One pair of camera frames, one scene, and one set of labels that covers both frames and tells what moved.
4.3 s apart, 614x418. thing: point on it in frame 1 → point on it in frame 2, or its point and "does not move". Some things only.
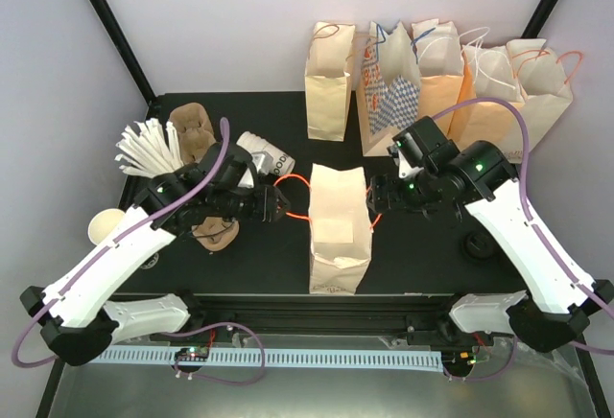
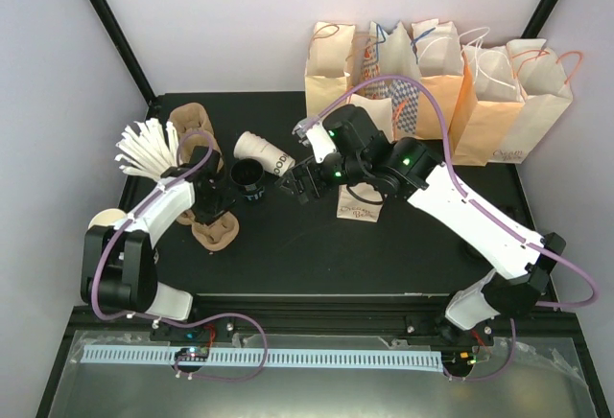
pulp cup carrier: x=214 y=233 does not move
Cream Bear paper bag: x=341 y=242 → x=352 y=205
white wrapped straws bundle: x=147 y=152 does not move
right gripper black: x=384 y=189 → x=320 y=188
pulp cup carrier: x=195 y=131 does not move
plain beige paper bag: x=327 y=81 does not move
